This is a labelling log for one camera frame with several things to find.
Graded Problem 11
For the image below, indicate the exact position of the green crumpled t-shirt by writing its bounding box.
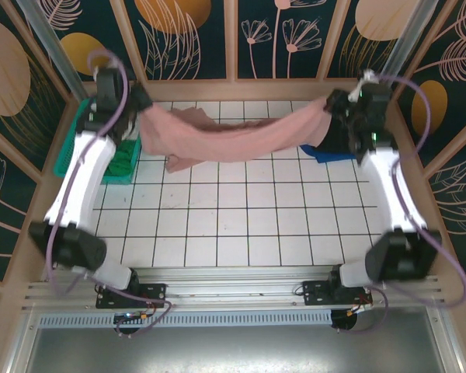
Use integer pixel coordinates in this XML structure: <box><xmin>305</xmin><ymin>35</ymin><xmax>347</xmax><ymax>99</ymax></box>
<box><xmin>106</xmin><ymin>138</ymin><xmax>141</xmax><ymax>180</ymax></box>

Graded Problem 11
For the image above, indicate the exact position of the pink fern wall panel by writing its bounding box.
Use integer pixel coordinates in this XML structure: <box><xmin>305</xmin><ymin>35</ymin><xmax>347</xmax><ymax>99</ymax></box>
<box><xmin>426</xmin><ymin>134</ymin><xmax>466</xmax><ymax>277</ymax></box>

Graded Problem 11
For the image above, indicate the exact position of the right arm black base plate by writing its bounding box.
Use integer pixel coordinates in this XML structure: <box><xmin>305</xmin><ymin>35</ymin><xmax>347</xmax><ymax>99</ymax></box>
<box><xmin>301</xmin><ymin>279</ymin><xmax>374</xmax><ymax>309</ymax></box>

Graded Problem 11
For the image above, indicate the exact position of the orange disc leaf wall panel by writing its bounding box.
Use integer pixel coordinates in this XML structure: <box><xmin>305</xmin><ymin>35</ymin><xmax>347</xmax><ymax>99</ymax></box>
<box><xmin>122</xmin><ymin>0</ymin><xmax>228</xmax><ymax>81</ymax></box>

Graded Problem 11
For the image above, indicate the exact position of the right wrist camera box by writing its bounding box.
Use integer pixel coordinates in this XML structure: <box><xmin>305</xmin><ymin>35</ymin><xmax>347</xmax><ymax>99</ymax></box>
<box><xmin>356</xmin><ymin>82</ymin><xmax>392</xmax><ymax>115</ymax></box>

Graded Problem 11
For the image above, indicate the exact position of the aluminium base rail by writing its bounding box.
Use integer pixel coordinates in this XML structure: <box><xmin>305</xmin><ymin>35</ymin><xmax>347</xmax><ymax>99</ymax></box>
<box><xmin>21</xmin><ymin>266</ymin><xmax>451</xmax><ymax>312</ymax></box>

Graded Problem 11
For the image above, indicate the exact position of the slotted grey cable duct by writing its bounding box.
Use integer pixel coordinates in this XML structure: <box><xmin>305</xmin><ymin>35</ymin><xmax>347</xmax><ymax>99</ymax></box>
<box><xmin>37</xmin><ymin>309</ymin><xmax>334</xmax><ymax>328</ymax></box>

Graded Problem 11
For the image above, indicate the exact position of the teal plastic basket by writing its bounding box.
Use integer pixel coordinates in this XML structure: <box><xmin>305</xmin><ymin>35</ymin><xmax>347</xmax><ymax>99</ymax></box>
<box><xmin>54</xmin><ymin>97</ymin><xmax>142</xmax><ymax>186</ymax></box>

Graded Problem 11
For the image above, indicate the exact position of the large pale disc wall panel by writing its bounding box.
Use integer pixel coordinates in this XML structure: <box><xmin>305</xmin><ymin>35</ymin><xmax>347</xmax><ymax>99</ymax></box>
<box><xmin>0</xmin><ymin>0</ymin><xmax>71</xmax><ymax>172</ymax></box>

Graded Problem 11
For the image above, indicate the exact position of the aluminium corner post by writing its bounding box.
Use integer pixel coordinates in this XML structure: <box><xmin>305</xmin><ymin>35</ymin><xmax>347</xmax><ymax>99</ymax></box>
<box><xmin>15</xmin><ymin>0</ymin><xmax>87</xmax><ymax>101</ymax></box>
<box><xmin>387</xmin><ymin>0</ymin><xmax>427</xmax><ymax>81</ymax></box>

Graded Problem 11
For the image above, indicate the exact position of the blue folded t-shirt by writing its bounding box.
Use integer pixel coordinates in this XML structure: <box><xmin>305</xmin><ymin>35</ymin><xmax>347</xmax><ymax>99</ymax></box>
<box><xmin>299</xmin><ymin>144</ymin><xmax>359</xmax><ymax>165</ymax></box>

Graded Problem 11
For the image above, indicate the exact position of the pale disc gold lines panel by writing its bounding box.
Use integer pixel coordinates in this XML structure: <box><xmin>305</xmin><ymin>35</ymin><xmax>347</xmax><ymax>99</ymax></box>
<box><xmin>325</xmin><ymin>0</ymin><xmax>411</xmax><ymax>78</ymax></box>

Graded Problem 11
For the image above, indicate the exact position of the grey metal sheet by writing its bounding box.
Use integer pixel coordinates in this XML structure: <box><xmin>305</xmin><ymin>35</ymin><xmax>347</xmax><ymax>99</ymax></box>
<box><xmin>25</xmin><ymin>325</ymin><xmax>447</xmax><ymax>373</ymax></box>

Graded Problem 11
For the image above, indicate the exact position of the black folded t-shirt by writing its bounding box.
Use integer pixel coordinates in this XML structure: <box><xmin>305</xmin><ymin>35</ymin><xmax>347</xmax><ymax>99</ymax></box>
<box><xmin>316</xmin><ymin>114</ymin><xmax>359</xmax><ymax>155</ymax></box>

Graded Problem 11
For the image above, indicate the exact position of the pink t-shirt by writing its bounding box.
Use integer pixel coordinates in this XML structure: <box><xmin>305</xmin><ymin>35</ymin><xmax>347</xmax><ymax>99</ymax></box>
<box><xmin>138</xmin><ymin>96</ymin><xmax>335</xmax><ymax>174</ymax></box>

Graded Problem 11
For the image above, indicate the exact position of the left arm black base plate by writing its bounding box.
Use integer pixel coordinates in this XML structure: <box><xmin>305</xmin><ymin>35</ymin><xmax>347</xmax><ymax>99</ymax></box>
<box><xmin>96</xmin><ymin>282</ymin><xmax>168</xmax><ymax>310</ymax></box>

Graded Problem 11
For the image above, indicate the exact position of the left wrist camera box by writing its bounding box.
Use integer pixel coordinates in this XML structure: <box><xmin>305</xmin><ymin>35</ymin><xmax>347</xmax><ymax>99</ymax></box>
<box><xmin>95</xmin><ymin>66</ymin><xmax>120</xmax><ymax>112</ymax></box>

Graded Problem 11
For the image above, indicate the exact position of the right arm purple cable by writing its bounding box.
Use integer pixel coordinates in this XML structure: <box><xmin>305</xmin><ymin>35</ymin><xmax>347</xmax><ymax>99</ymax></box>
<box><xmin>336</xmin><ymin>73</ymin><xmax>466</xmax><ymax>335</ymax></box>

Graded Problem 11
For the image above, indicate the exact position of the flower print wall panel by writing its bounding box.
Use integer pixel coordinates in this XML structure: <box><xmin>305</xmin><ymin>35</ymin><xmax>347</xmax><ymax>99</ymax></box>
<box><xmin>236</xmin><ymin>0</ymin><xmax>330</xmax><ymax>80</ymax></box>

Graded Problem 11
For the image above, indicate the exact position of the orange oval fern wall panel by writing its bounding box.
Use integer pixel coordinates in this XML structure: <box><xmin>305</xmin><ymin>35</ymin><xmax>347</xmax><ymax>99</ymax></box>
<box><xmin>390</xmin><ymin>0</ymin><xmax>466</xmax><ymax>166</ymax></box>

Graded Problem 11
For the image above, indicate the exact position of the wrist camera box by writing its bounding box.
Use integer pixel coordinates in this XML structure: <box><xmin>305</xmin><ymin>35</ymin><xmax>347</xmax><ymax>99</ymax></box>
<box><xmin>95</xmin><ymin>66</ymin><xmax>120</xmax><ymax>112</ymax></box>
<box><xmin>356</xmin><ymin>82</ymin><xmax>392</xmax><ymax>115</ymax></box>

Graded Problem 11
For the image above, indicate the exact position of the single flower wall panel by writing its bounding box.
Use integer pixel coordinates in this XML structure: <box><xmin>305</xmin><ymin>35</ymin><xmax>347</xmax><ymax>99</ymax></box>
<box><xmin>0</xmin><ymin>118</ymin><xmax>40</xmax><ymax>281</ymax></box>

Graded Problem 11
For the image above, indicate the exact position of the small controller board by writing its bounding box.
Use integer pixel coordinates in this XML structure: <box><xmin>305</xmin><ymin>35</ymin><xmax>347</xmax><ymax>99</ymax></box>
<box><xmin>113</xmin><ymin>311</ymin><xmax>149</xmax><ymax>326</ymax></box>

